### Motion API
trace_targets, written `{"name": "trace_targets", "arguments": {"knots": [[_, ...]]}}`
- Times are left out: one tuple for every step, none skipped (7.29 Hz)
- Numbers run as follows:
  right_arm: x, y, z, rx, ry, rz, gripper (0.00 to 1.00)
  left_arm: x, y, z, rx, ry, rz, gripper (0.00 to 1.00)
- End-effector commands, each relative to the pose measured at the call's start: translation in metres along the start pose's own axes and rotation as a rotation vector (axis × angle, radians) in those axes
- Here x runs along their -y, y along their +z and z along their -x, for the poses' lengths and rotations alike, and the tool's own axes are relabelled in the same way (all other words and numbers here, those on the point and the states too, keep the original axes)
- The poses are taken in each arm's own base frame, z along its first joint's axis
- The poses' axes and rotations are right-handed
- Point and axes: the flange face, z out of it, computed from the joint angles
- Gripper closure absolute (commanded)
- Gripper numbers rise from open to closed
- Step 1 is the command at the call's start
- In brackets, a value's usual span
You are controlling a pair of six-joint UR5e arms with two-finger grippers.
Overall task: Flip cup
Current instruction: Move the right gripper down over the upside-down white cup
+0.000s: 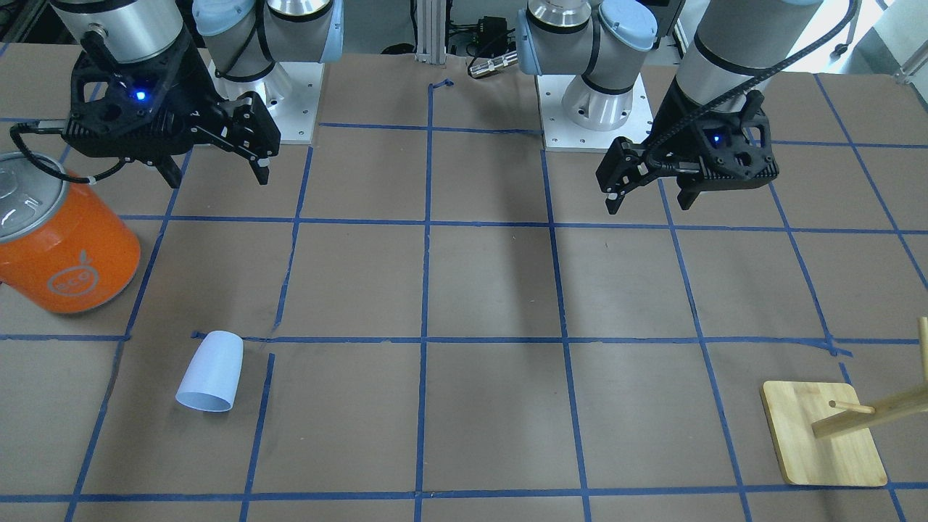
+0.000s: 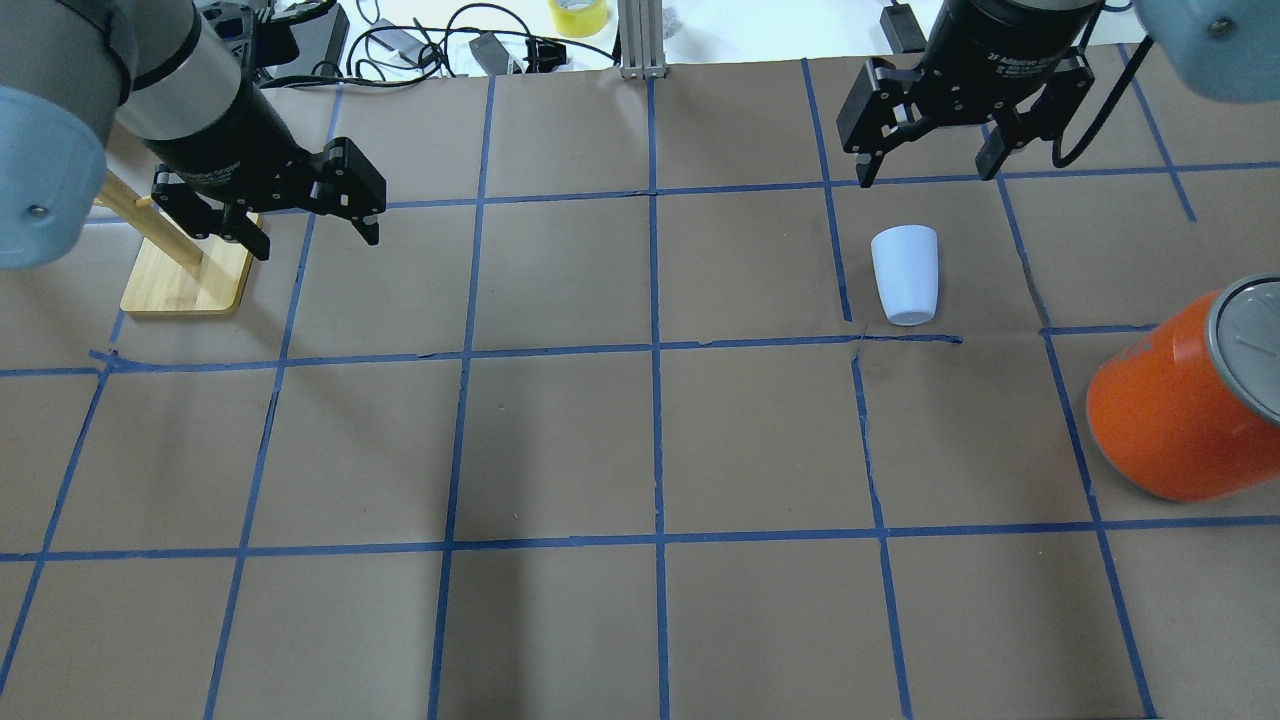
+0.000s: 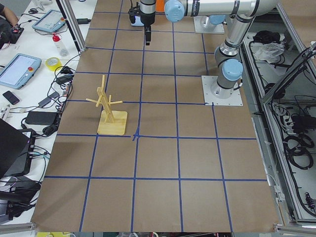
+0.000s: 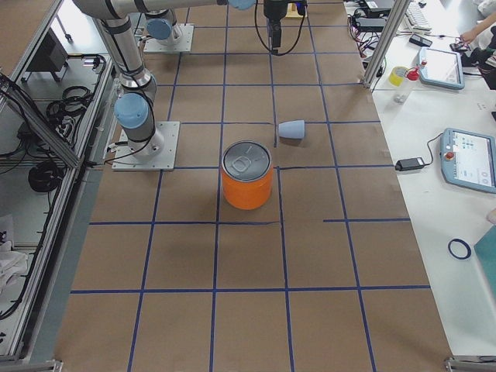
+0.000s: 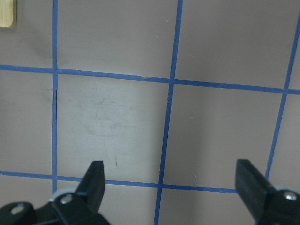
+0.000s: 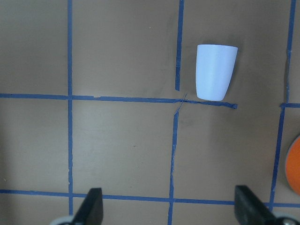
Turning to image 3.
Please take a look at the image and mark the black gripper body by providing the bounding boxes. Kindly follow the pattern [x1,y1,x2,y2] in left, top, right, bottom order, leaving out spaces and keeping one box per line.
[139,0,156,26]

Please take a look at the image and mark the light blue plastic cup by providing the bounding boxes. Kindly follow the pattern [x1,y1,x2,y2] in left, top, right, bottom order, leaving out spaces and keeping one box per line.
[131,16,144,27]

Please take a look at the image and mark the orange metal can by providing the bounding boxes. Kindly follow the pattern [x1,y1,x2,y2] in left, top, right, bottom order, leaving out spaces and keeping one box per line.
[156,0,164,13]

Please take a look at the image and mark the red capped squeeze bottle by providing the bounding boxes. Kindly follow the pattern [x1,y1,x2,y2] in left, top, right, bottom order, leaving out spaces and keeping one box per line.
[52,33,69,57]

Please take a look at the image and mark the upper blue teach pendant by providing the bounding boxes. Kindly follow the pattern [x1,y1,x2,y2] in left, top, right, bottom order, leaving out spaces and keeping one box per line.
[32,9,66,33]

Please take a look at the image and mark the blue teach pendant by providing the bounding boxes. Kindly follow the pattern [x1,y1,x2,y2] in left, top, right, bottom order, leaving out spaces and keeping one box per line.
[0,53,41,89]
[32,9,66,33]

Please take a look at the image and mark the wooden mug tree stand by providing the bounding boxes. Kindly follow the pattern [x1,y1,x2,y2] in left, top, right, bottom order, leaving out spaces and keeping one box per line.
[86,75,128,135]

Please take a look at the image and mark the yellow tape roll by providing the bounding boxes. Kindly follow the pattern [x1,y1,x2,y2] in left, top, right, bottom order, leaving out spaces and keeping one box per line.
[45,57,63,71]

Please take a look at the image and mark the black scissors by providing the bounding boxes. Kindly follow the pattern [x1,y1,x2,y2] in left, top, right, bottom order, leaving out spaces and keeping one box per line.
[28,8,39,14]

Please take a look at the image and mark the white crumpled cloth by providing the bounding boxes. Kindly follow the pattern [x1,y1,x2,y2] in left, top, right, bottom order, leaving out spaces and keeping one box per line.
[254,42,285,63]

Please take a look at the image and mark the black power adapter brick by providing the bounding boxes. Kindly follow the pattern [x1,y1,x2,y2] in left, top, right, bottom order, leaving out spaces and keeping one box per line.
[25,111,57,125]

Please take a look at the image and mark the lower blue teach pendant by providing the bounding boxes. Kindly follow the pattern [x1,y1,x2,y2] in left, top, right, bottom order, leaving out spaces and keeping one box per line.
[0,53,41,89]

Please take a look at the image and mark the black smartphone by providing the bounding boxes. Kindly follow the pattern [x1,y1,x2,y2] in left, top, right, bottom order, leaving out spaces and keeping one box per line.
[2,91,20,105]

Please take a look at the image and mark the black laptop computer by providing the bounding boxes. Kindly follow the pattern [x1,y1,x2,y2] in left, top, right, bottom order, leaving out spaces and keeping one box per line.
[0,120,36,178]

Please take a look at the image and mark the aluminium frame post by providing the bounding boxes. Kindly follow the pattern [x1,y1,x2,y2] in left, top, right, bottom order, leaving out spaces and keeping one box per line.
[56,0,86,53]

